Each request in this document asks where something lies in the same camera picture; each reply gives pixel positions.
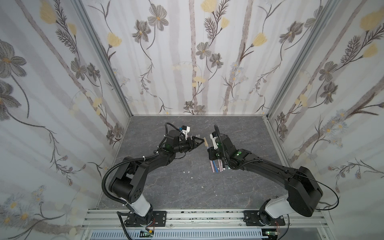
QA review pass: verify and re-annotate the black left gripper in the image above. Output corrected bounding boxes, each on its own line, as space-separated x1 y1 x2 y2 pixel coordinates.
172 137 204 154

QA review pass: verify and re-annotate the pink capped pen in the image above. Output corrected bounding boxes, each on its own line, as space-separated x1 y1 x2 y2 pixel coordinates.
218 160 223 172

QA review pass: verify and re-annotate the dark blue pen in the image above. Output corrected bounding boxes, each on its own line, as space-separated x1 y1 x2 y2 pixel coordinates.
212 161 219 173

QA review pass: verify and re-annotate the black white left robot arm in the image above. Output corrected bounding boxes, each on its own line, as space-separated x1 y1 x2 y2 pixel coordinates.
102 129 205 226

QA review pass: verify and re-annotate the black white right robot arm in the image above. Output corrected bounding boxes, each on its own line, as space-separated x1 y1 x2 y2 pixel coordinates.
208 133 323 226

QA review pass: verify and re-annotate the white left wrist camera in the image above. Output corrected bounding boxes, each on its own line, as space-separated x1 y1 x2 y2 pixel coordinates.
179 126 191 141

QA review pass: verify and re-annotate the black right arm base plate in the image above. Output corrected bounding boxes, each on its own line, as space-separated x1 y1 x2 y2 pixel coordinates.
243 210 286 227

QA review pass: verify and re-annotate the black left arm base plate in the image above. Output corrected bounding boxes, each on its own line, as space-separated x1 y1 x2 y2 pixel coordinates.
124 211 167 228

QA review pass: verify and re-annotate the aluminium front rail frame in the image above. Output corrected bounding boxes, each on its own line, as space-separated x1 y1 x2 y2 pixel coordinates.
82 209 334 240

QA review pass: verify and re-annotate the white slotted cable duct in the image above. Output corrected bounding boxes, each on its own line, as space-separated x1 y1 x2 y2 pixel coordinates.
89 228 268 240

